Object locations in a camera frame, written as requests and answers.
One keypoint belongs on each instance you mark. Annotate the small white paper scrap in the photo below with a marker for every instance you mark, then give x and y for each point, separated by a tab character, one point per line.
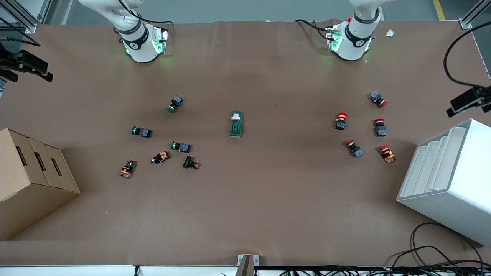
390	33

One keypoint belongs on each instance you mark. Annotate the grey aluminium frame profile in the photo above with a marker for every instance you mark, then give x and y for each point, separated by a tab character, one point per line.
466	23
28	26

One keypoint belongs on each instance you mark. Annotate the black switch with red block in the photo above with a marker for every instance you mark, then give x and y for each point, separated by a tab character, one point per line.
191	163

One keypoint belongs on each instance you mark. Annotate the white foam slotted tray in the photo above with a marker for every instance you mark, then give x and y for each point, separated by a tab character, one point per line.
452	191

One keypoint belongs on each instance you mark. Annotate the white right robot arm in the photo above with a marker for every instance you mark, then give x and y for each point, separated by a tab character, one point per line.
140	42

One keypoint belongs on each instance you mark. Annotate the green push button switch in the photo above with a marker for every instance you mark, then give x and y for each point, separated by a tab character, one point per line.
175	104
180	146
140	131

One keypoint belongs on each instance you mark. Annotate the red emergency button blue block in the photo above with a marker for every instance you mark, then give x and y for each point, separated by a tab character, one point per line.
380	127
378	99
354	148

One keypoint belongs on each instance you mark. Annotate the grey metal table bracket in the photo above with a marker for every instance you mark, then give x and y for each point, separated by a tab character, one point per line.
247	264

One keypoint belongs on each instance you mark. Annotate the black orange button switch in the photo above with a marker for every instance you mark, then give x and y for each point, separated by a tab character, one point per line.
127	169
160	157

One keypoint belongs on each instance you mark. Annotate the green load switch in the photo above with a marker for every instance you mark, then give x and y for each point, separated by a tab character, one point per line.
236	126

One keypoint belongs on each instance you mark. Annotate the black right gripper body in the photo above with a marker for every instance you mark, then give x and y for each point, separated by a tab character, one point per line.
15	61

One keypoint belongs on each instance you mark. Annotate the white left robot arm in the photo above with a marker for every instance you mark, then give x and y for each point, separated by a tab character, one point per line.
353	42

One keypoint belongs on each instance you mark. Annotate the brown cardboard box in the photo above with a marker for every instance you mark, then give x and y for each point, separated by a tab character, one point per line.
27	191

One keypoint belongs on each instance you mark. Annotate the red emergency button orange block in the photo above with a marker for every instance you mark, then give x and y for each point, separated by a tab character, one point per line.
341	121
387	153

